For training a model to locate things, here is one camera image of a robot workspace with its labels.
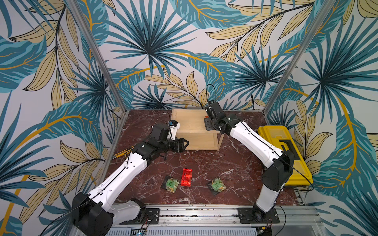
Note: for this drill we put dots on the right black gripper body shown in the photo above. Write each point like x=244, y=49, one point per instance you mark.
x=210, y=124

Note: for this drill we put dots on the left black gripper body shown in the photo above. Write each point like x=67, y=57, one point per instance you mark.
x=173, y=144

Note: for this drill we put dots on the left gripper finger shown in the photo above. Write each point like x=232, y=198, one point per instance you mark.
x=182, y=148
x=183, y=142

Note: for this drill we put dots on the green tea bag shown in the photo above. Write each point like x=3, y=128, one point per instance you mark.
x=170, y=184
x=216, y=186

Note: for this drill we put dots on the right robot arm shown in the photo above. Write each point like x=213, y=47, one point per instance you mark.
x=278, y=163

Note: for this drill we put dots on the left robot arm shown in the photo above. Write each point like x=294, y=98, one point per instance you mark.
x=94, y=213

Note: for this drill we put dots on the wooden two-tier shelf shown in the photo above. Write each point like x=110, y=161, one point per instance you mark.
x=192, y=128

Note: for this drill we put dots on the yellow utility knife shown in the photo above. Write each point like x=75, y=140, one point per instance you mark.
x=122, y=153

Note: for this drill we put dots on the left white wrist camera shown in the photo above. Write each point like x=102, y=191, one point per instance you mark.
x=173, y=128

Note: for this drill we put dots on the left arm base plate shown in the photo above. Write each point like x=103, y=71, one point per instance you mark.
x=148, y=216

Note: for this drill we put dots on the aluminium front rail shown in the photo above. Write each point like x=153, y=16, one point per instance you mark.
x=224, y=220

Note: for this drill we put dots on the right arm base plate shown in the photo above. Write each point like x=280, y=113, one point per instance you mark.
x=250, y=215

